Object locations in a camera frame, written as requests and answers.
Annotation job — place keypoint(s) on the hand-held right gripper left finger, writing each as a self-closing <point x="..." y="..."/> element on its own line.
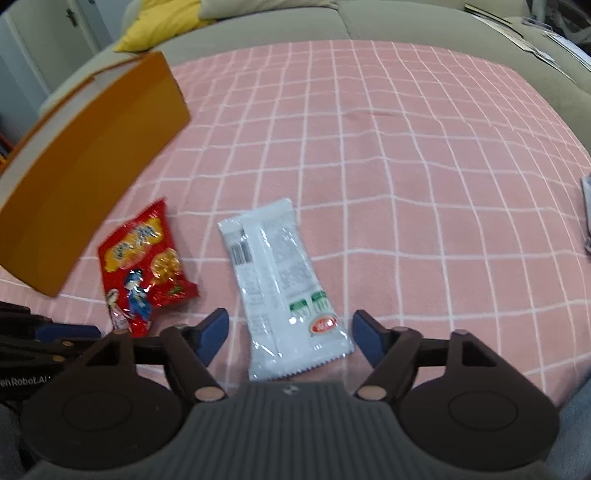
<point x="215" y="330"/>

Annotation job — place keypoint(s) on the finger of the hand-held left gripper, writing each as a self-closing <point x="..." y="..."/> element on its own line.
<point x="69" y="331"/>

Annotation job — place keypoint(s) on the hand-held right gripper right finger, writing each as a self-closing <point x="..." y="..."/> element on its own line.
<point x="367" y="333"/>

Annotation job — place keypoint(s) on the white cracker snack bag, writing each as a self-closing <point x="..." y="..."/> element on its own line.
<point x="277" y="277"/>

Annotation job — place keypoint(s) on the red cartoon print snack bag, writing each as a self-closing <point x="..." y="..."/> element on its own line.
<point x="143" y="272"/>

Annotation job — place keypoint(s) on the orange cardboard box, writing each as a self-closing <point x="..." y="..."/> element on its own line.
<point x="92" y="175"/>

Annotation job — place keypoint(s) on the pink checkered blanket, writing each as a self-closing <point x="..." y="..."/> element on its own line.
<point x="392" y="184"/>

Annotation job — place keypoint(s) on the person's right leg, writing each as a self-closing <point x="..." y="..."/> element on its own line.
<point x="575" y="438"/>

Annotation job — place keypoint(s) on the grey cloth item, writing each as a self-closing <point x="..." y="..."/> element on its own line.
<point x="586" y="217"/>

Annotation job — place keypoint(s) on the white door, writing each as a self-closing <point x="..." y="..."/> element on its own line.
<point x="55" y="41"/>

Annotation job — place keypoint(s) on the beige sofa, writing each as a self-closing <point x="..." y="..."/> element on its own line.
<point x="392" y="23"/>

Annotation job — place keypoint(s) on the yellow pillow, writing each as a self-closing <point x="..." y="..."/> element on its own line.
<point x="157" y="23"/>

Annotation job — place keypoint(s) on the light grey cushion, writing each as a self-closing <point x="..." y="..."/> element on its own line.
<point x="268" y="7"/>

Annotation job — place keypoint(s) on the loose white papers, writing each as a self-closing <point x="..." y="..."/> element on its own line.
<point x="558" y="46"/>

